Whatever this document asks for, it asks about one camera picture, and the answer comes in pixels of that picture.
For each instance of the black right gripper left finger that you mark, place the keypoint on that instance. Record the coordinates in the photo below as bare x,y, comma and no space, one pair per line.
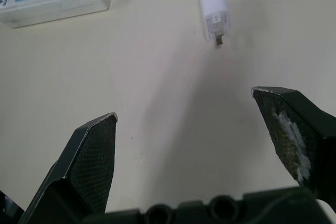
86,166

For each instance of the white plug adapter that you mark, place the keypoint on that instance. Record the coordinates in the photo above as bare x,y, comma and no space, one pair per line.
214,9

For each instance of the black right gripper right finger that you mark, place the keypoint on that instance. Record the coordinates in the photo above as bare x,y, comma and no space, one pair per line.
296,132

